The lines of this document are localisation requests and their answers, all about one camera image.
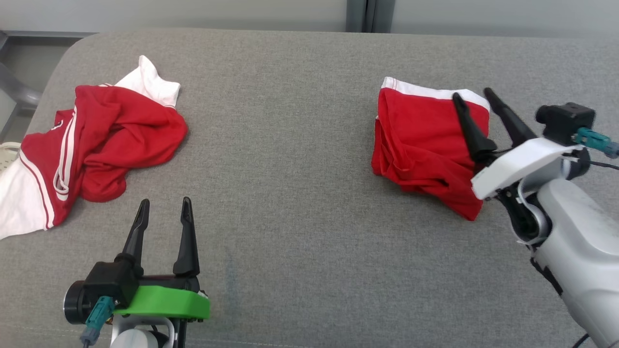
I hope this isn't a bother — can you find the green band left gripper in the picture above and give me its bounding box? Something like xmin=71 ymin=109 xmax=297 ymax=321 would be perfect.
xmin=114 ymin=197 xmax=211 ymax=320

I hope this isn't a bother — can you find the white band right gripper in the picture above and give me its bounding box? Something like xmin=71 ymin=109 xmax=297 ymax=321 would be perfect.
xmin=452 ymin=87 xmax=584 ymax=201

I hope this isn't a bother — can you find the red garment white hem band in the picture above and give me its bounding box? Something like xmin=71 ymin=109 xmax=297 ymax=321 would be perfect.
xmin=371 ymin=76 xmax=491 ymax=221

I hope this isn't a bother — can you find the red white jersey black print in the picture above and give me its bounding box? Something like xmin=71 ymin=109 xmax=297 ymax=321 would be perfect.
xmin=0 ymin=55 xmax=189 ymax=241

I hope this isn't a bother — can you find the white laundry basket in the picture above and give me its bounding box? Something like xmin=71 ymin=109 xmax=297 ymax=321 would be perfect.
xmin=0 ymin=142 xmax=22 ymax=171

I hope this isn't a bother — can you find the teal left camera connector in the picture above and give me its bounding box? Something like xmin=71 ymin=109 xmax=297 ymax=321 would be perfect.
xmin=80 ymin=296 xmax=116 ymax=346

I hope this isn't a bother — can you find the teal camera connector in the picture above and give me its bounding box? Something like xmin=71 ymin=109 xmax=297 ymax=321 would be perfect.
xmin=573 ymin=127 xmax=619 ymax=159
xmin=80 ymin=296 xmax=116 ymax=346

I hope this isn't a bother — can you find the teal right camera connector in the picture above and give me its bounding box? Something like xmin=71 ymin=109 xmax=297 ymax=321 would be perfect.
xmin=573 ymin=127 xmax=619 ymax=159

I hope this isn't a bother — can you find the grey wall post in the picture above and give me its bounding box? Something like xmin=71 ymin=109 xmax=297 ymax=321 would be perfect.
xmin=346 ymin=0 xmax=396 ymax=33

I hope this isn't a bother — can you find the grey metal frame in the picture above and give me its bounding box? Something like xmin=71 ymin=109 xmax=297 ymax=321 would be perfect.
xmin=0 ymin=30 xmax=97 ymax=143

